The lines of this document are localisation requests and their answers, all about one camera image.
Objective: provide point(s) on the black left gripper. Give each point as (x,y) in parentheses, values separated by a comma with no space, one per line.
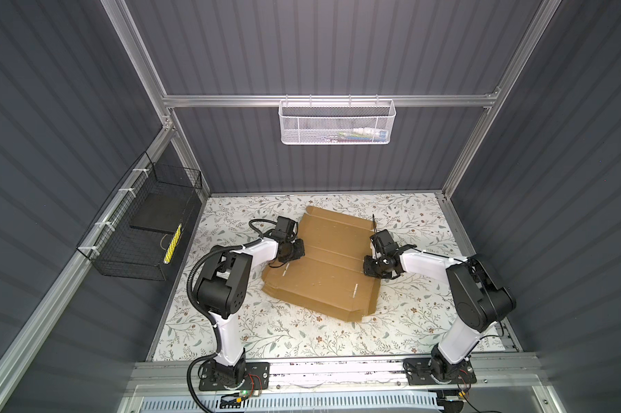
(299,252)

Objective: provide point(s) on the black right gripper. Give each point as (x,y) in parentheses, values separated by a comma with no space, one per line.
(367,268)

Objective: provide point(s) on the brown cardboard box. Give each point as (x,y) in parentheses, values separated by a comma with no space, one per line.
(329,278)

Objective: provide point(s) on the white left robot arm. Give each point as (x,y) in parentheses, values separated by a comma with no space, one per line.
(218,282)

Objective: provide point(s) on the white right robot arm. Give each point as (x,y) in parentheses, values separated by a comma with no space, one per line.
(479,298)

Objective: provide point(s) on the yellow marker pen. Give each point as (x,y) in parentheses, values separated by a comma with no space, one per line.
(173,245)

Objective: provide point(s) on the black foam pad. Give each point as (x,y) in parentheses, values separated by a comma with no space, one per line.
(159,213)

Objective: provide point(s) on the items in white basket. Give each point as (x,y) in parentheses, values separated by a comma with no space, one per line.
(358,135)

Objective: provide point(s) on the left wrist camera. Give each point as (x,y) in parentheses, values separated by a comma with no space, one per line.
(285,230)

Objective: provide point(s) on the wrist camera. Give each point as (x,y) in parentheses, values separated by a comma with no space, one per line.
(383,244)
(285,230)

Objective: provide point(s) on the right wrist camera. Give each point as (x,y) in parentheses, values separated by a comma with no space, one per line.
(383,244)

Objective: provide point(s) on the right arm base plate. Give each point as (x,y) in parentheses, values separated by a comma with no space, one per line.
(435,371)

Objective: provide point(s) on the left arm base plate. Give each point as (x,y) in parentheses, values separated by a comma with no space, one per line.
(246,376)

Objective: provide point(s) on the white wire mesh basket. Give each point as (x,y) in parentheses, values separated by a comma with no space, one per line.
(303,123)

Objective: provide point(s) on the white perforated front rail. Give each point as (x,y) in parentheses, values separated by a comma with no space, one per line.
(386,401)

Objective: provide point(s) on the black wire mesh basket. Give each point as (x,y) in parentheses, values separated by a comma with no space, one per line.
(145,231)

